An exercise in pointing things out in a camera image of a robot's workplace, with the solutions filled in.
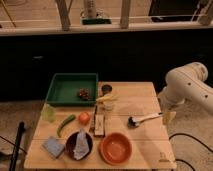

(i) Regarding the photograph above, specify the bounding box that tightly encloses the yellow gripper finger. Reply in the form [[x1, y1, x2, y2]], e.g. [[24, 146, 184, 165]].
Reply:
[[163, 111, 176, 125]]

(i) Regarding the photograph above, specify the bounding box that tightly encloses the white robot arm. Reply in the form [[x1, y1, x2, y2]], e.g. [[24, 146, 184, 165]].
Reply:
[[158, 62, 213, 125]]

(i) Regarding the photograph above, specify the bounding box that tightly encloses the red bowl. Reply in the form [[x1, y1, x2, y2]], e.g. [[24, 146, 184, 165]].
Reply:
[[99, 132, 132, 165]]

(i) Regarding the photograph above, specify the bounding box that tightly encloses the small dark cup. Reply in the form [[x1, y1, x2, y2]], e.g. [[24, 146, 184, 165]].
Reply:
[[101, 84, 112, 95]]

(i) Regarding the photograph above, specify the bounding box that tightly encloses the wooden block with slot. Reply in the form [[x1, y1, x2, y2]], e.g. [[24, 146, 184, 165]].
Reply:
[[94, 115, 105, 136]]

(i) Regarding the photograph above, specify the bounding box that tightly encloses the orange tomato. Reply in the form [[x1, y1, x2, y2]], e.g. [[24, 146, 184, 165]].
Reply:
[[78, 112, 91, 125]]

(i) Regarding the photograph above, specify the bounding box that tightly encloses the brown pinecone object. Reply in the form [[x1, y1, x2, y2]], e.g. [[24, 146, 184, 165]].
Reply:
[[77, 88, 90, 100]]

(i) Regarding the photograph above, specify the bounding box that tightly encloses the crumpled white cloth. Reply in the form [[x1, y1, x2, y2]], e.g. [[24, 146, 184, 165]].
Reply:
[[73, 129, 89, 160]]

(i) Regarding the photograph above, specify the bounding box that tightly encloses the dark brown plate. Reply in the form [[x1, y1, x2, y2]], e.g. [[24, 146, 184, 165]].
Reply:
[[65, 131, 93, 161]]

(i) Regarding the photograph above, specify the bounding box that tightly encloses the green chili pepper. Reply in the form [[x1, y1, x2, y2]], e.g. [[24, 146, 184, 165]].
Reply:
[[57, 114, 76, 137]]

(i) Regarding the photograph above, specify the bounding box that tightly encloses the green plastic tray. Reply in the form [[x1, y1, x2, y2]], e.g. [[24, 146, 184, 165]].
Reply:
[[45, 73, 98, 107]]

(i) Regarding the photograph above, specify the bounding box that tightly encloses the blue sponge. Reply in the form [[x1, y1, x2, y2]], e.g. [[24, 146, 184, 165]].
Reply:
[[42, 136, 65, 158]]

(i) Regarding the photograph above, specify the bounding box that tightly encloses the green base stand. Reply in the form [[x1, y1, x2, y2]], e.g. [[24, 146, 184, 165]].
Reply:
[[82, 18, 112, 25]]

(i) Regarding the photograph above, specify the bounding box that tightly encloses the black pole stand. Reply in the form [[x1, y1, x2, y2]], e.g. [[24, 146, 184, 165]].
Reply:
[[9, 122, 25, 171]]

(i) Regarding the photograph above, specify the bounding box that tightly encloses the black floor cable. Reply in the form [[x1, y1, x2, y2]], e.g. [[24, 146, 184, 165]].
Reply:
[[168, 132, 213, 171]]

